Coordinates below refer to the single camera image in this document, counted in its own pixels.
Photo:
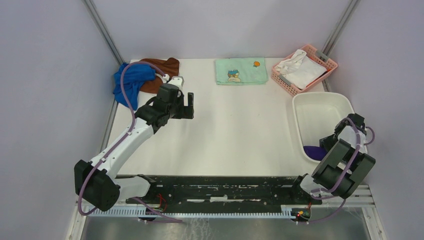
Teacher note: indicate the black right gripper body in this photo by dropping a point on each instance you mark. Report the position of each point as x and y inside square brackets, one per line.
[327, 141]

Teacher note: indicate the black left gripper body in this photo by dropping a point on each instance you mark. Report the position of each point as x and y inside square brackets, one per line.
[176, 111]

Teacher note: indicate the blue towel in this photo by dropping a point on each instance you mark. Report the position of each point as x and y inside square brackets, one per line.
[133, 80]

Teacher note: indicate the purple towel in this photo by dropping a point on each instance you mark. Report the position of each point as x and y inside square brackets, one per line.
[315, 152]

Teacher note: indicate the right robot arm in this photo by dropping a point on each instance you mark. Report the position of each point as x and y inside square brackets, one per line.
[343, 161]

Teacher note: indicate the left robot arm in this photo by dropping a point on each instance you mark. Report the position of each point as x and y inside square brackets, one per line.
[96, 180]

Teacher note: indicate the brown towel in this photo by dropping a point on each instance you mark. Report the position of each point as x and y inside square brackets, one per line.
[171, 67]

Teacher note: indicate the white plastic tub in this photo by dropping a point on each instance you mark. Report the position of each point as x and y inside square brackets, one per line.
[316, 116]

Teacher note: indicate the mint green cartoon towel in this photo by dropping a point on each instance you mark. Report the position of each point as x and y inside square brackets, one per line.
[240, 71]

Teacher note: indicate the white cloth in basket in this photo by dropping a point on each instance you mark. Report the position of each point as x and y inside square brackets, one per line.
[300, 70]

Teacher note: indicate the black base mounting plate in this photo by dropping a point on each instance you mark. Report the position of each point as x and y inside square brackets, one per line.
[226, 194]

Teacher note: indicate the white slotted cable duct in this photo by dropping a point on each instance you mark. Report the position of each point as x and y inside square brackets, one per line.
[139, 211]

